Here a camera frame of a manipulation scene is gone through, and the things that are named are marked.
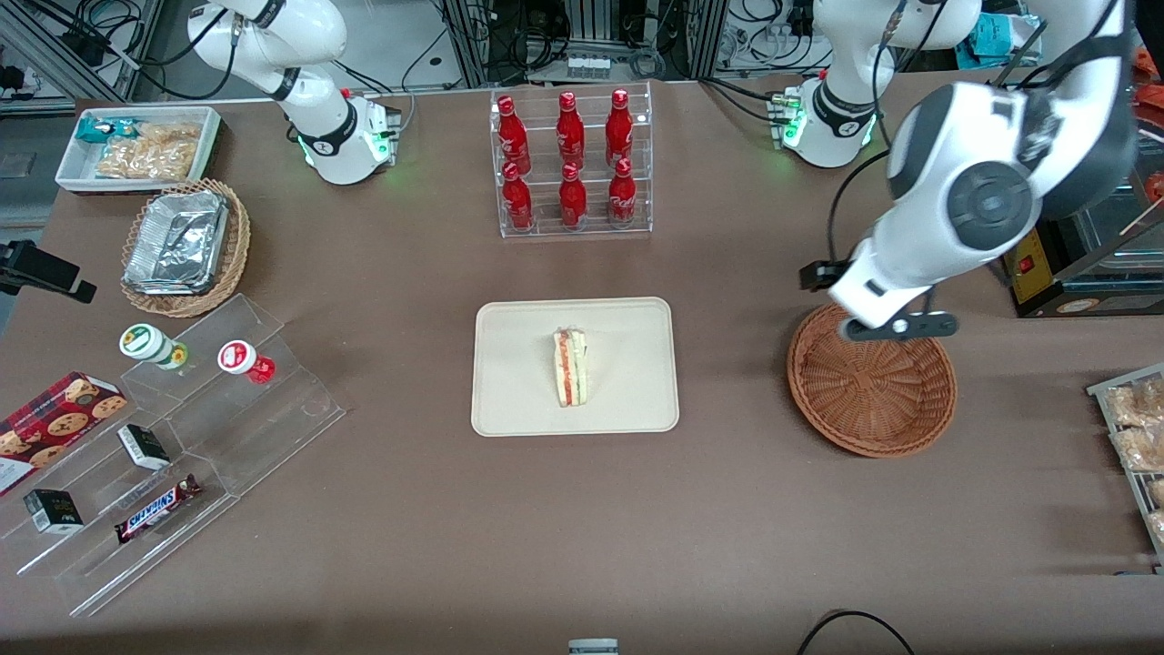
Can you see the silver foil tray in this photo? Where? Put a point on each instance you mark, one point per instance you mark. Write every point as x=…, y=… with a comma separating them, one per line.
x=177, y=241

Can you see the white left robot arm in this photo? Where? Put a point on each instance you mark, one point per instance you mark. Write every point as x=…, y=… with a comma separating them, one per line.
x=914, y=255

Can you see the grey white device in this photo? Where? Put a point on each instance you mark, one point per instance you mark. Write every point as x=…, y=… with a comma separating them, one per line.
x=593, y=647

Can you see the small black box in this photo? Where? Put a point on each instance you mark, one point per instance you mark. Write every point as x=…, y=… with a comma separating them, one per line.
x=143, y=447
x=53, y=511

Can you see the clear acrylic stepped display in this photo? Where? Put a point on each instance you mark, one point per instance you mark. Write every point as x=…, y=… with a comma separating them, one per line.
x=264, y=428

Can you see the clear acrylic bottle rack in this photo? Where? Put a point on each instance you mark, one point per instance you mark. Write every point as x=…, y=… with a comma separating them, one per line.
x=546, y=196

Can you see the wrapped bread pack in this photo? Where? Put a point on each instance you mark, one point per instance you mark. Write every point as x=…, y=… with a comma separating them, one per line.
x=1141, y=448
x=1137, y=405

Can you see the triangular sandwich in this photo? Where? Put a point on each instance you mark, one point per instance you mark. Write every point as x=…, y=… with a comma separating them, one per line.
x=570, y=368

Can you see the green-lidded cup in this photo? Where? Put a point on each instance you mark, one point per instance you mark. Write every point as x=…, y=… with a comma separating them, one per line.
x=145, y=343

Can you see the white rectangular snack bin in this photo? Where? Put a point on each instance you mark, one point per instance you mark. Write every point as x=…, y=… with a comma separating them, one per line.
x=71, y=168

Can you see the red cookie box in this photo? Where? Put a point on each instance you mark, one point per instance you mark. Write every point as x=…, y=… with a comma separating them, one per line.
x=55, y=423

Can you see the red cola bottle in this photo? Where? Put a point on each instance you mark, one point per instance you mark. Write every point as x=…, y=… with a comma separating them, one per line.
x=573, y=200
x=513, y=136
x=570, y=135
x=619, y=132
x=517, y=202
x=622, y=197

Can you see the light wicker basket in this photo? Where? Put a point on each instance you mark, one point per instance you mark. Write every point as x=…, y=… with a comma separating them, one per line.
x=235, y=246

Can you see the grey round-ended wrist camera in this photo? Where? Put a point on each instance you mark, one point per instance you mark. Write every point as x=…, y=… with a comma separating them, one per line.
x=928, y=326

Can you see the white power strip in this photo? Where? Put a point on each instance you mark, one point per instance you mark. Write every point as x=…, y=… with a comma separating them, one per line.
x=588, y=65

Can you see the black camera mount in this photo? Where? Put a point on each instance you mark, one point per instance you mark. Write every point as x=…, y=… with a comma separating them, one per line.
x=41, y=267

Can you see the clear bag of chips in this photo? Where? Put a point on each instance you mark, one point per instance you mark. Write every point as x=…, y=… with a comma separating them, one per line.
x=150, y=155

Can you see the tray of packaged pastries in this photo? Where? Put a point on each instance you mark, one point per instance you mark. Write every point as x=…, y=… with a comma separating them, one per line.
x=1105, y=414

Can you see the Snickers chocolate bar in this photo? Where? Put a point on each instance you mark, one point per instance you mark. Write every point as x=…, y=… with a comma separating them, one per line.
x=155, y=509

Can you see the red-lidded cup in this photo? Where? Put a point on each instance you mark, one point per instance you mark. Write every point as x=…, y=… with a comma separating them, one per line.
x=238, y=357

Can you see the brown wicker basket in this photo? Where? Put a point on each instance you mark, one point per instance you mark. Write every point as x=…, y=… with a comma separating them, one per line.
x=873, y=400

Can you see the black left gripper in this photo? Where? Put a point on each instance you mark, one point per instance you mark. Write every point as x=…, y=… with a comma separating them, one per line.
x=821, y=274

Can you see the teal plastic bag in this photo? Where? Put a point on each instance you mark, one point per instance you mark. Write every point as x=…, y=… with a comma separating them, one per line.
x=996, y=38

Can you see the teal snack packet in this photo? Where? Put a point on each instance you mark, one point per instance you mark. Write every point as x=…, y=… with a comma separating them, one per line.
x=95, y=129

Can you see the beige plastic tray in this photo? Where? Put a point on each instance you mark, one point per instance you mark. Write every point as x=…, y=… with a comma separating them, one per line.
x=518, y=382

